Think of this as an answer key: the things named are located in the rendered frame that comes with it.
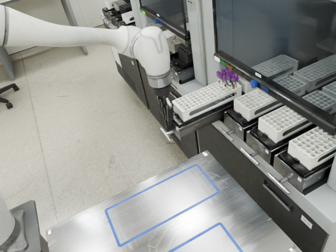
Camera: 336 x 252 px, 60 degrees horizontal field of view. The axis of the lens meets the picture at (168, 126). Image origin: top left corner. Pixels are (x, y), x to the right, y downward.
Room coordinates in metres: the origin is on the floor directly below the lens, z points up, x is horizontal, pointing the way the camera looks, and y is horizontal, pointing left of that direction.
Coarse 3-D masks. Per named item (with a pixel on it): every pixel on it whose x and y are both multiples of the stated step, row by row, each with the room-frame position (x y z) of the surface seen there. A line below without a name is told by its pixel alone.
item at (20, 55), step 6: (102, 24) 4.43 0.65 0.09; (30, 48) 4.09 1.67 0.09; (36, 48) 4.11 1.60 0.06; (42, 48) 4.13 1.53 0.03; (48, 48) 4.15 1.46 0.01; (12, 54) 4.00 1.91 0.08; (18, 54) 4.03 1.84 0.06; (24, 54) 4.05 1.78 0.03; (30, 54) 4.06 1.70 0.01; (12, 60) 3.98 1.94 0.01
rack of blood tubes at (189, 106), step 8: (200, 88) 1.08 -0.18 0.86; (208, 88) 1.06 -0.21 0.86; (216, 88) 1.06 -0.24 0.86; (224, 88) 1.04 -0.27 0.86; (240, 88) 1.03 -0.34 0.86; (184, 96) 1.04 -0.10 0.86; (192, 96) 1.04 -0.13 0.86; (200, 96) 1.02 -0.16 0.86; (208, 96) 1.00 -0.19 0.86; (216, 96) 0.99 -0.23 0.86; (224, 96) 1.05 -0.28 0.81; (232, 96) 1.02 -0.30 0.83; (176, 104) 0.99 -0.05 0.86; (184, 104) 0.98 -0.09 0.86; (192, 104) 0.97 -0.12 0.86; (200, 104) 0.96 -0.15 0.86; (208, 104) 1.03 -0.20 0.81; (216, 104) 0.99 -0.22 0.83; (176, 112) 0.99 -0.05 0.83; (184, 112) 0.94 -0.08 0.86; (192, 112) 0.99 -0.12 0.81; (200, 112) 0.96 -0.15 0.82; (184, 120) 0.94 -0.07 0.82
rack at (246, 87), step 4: (240, 76) 1.11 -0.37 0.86; (240, 80) 1.07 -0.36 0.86; (244, 80) 1.08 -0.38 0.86; (240, 84) 1.07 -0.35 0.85; (244, 84) 1.05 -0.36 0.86; (248, 84) 1.04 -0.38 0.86; (244, 88) 1.05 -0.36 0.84; (248, 88) 1.04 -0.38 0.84; (252, 88) 1.05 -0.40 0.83; (256, 88) 1.06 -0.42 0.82
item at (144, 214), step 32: (192, 160) 0.71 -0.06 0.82; (128, 192) 0.62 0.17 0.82; (160, 192) 0.60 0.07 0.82; (192, 192) 0.57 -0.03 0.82; (224, 192) 0.55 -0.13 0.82; (64, 224) 0.55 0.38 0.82; (96, 224) 0.53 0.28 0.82; (128, 224) 0.50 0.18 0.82; (160, 224) 0.48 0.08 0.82; (192, 224) 0.46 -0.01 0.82; (224, 224) 0.44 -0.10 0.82; (256, 224) 0.42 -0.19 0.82
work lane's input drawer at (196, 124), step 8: (224, 104) 0.99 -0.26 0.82; (232, 104) 0.99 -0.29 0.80; (208, 112) 0.97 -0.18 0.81; (216, 112) 0.97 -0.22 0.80; (176, 120) 0.95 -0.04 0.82; (192, 120) 0.94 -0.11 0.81; (200, 120) 0.94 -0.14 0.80; (208, 120) 0.95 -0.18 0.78; (216, 120) 0.96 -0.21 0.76; (160, 128) 1.00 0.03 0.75; (176, 128) 0.93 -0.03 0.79; (184, 128) 0.91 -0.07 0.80; (192, 128) 0.93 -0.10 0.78; (168, 136) 0.93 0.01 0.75
